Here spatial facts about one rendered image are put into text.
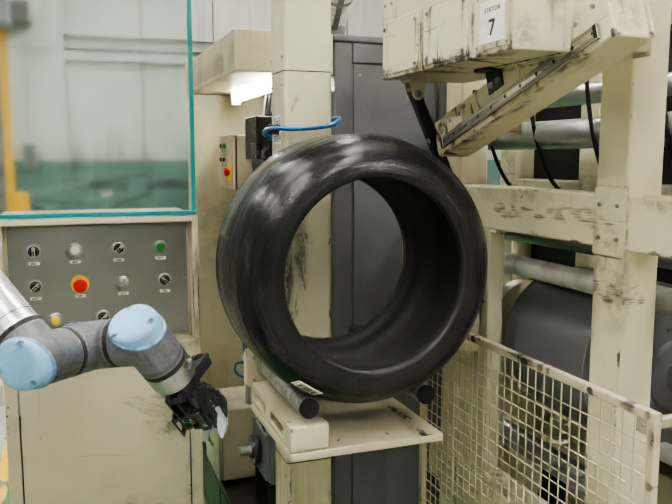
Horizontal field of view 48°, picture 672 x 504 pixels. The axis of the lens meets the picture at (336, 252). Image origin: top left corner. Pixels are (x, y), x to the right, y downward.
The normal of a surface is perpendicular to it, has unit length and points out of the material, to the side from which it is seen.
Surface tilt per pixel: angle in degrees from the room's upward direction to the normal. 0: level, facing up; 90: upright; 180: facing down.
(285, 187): 59
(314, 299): 90
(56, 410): 90
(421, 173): 81
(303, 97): 90
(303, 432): 90
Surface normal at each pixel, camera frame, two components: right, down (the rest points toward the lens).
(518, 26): 0.34, 0.12
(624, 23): 0.33, -0.19
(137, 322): -0.25, -0.71
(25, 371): -0.29, 0.13
